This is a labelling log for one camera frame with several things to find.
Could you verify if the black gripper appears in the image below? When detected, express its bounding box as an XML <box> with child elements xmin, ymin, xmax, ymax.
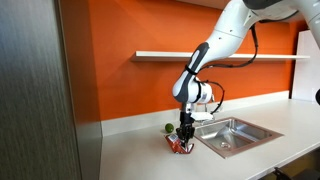
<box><xmin>175</xmin><ymin>111</ymin><xmax>196</xmax><ymax>152</ymax></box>

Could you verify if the orange snack pack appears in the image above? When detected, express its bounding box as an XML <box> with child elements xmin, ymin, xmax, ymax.
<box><xmin>164</xmin><ymin>133</ymin><xmax>195</xmax><ymax>155</ymax></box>

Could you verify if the green lime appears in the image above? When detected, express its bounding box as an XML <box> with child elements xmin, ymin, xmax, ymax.
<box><xmin>164</xmin><ymin>122</ymin><xmax>175</xmax><ymax>134</ymax></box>

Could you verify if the stainless steel sink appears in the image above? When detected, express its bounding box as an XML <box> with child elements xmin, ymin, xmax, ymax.
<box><xmin>193</xmin><ymin>116</ymin><xmax>285</xmax><ymax>160</ymax></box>

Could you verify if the white board panel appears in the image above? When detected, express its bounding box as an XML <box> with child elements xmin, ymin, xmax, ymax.
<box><xmin>291</xmin><ymin>29</ymin><xmax>320</xmax><ymax>103</ymax></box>

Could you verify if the dark grey cabinet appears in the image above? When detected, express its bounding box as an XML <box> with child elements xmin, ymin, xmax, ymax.
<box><xmin>0</xmin><ymin>0</ymin><xmax>103</xmax><ymax>180</ymax></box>

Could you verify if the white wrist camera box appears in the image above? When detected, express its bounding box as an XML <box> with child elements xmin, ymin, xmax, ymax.
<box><xmin>190</xmin><ymin>111</ymin><xmax>215</xmax><ymax>122</ymax></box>

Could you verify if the white wall shelf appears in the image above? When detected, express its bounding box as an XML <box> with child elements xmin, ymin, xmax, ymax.
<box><xmin>130</xmin><ymin>50</ymin><xmax>311</xmax><ymax>63</ymax></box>

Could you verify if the long black arm cable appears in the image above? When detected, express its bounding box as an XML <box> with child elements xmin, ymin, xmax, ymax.
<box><xmin>199</xmin><ymin>23</ymin><xmax>260</xmax><ymax>71</ymax></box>

